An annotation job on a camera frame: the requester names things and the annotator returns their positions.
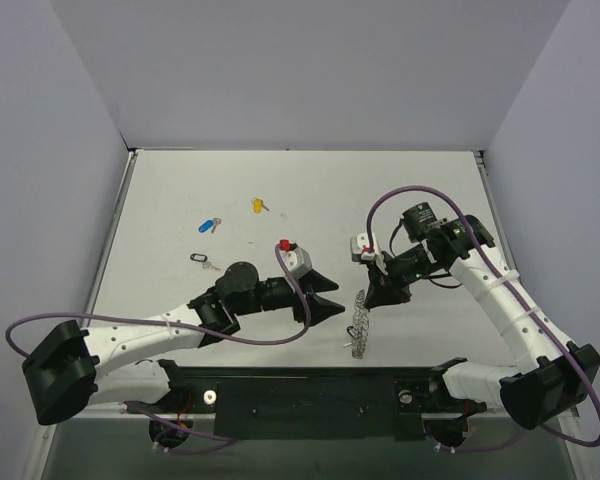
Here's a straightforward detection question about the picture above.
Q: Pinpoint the yellow tag key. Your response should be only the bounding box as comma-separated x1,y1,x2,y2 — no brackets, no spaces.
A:
251,197,269,214

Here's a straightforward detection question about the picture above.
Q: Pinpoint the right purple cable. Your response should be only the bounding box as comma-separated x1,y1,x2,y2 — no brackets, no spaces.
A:
365,184,600,454

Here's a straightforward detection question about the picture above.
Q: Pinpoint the blue tag key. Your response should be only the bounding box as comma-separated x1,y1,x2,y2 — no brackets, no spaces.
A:
198,217,222,234

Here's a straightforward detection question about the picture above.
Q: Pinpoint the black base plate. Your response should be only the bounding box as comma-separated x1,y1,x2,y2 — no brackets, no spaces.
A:
149,360,486,441

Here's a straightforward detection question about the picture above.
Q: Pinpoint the metal key organizer disc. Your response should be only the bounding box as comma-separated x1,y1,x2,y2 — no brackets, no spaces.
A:
350,289,370,360

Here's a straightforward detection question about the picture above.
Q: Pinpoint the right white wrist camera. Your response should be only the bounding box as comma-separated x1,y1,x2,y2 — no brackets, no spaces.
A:
350,232,387,274

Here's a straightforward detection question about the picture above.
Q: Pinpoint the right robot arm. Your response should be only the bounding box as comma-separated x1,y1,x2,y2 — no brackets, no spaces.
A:
350,202,600,430

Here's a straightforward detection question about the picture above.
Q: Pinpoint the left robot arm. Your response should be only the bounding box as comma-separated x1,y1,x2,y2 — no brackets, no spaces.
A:
22,261,345,425

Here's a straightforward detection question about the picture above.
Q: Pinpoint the black tag key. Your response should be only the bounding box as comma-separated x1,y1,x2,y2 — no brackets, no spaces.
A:
189,253,220,272
342,325,358,348

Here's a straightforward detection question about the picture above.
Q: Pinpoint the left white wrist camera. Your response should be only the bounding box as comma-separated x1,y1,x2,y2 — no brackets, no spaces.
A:
278,239,313,280

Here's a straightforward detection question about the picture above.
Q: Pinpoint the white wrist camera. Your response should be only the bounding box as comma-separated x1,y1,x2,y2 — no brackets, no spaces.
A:
350,232,387,274
278,239,313,280

